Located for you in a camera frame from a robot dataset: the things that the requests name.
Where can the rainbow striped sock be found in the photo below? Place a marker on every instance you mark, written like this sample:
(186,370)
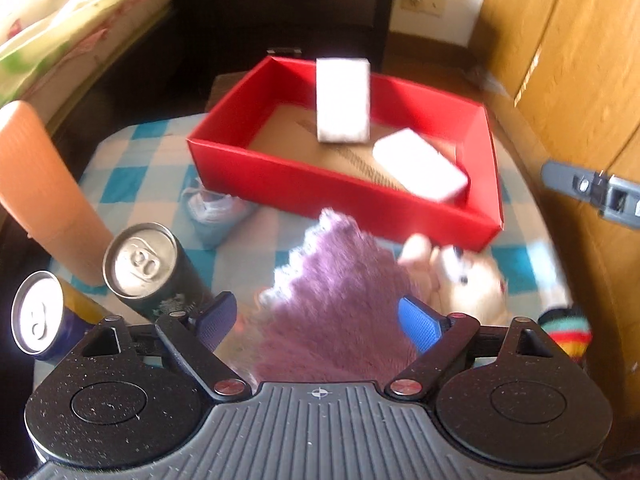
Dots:
(567,330)

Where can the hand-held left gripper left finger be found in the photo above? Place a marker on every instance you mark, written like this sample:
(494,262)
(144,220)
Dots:
(217,322)

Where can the wall socket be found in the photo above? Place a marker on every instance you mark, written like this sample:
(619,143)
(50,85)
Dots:
(424,2)

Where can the white sponge block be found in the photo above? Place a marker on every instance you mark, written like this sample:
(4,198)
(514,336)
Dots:
(342,100)
(422,165)

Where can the wooden wardrobe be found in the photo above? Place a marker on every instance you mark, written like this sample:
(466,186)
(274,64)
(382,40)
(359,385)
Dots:
(575,60)

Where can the blue checkered tablecloth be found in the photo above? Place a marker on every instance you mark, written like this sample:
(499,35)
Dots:
(150,160)

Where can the blue and yellow drink can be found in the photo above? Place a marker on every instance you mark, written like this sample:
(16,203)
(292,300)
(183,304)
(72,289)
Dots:
(40,312)

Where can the dark wooden nightstand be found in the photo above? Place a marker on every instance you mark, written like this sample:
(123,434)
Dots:
(325,15)

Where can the blue face mask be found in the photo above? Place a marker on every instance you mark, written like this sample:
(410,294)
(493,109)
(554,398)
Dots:
(212,215)

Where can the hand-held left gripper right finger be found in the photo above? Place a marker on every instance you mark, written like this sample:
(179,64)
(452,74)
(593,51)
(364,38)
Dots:
(420,325)

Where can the dark drink can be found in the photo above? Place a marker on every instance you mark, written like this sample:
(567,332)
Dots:
(142,260)

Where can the purple fluffy cloth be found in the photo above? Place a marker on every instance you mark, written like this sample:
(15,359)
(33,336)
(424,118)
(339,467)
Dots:
(340,300)

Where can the white plush toy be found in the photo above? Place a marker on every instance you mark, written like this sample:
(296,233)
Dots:
(480,280)

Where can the red cardboard box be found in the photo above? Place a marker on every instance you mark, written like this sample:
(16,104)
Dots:
(325,180)

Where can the floral bed blanket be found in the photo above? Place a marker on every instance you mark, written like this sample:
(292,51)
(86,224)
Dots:
(60,25)

